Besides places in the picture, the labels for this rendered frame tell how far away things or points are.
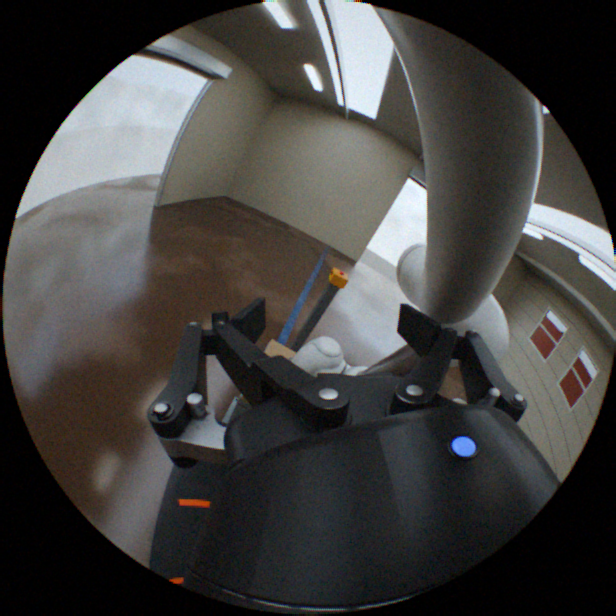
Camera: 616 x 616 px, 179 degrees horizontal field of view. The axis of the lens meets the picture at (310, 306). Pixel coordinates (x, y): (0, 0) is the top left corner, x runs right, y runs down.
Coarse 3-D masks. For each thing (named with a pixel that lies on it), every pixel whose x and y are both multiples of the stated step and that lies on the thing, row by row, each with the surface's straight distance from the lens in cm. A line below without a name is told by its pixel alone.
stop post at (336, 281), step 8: (336, 272) 161; (336, 280) 159; (344, 280) 159; (328, 288) 164; (336, 288) 164; (320, 296) 174; (328, 296) 167; (320, 304) 171; (328, 304) 170; (312, 312) 176; (320, 312) 174; (312, 320) 179; (304, 328) 185; (312, 328) 184; (296, 336) 197; (304, 336) 190; (296, 344) 197; (296, 352) 203
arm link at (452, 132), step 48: (432, 48) 7; (432, 96) 8; (480, 96) 7; (528, 96) 8; (432, 144) 9; (480, 144) 7; (528, 144) 8; (432, 192) 10; (480, 192) 8; (528, 192) 9; (432, 240) 12; (480, 240) 10; (432, 288) 16; (480, 288) 14
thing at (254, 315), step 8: (256, 304) 18; (264, 304) 21; (240, 312) 16; (248, 312) 16; (256, 312) 18; (264, 312) 21; (232, 320) 15; (240, 320) 14; (248, 320) 16; (256, 320) 18; (264, 320) 21; (240, 328) 15; (248, 328) 16; (256, 328) 18; (264, 328) 21; (248, 336) 16; (256, 336) 18
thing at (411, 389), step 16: (448, 336) 15; (432, 352) 12; (448, 352) 12; (416, 368) 9; (432, 368) 9; (400, 384) 7; (416, 384) 7; (432, 384) 7; (400, 400) 6; (416, 400) 6
